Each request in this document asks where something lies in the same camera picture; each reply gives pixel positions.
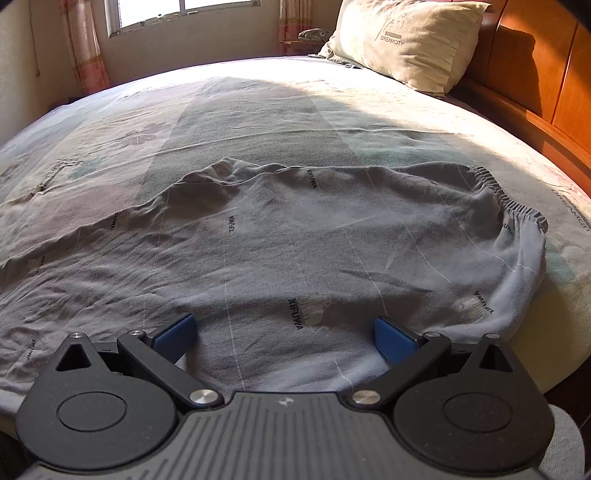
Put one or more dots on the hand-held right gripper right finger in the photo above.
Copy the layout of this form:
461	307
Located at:
392	339

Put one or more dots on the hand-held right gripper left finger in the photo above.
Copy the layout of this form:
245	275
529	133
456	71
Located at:
175	334

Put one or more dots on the grey pants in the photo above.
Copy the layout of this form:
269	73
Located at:
277	240

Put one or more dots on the person's grey clothing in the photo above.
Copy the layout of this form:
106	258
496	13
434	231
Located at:
565	443

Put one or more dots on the bed with patchwork sheet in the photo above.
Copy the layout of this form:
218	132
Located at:
231	106

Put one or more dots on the beige printed pillow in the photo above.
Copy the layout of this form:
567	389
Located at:
415	41

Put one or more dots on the pink striped curtain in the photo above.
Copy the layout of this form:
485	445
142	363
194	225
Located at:
291	23
85	46

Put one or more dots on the wooden headboard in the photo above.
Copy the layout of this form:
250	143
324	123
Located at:
545	74

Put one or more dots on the wooden nightstand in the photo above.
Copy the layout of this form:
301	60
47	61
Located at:
295	47

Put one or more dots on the grey bag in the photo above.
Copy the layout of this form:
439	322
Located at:
315	35

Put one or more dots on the sliding window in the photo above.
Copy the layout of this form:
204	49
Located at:
184	14

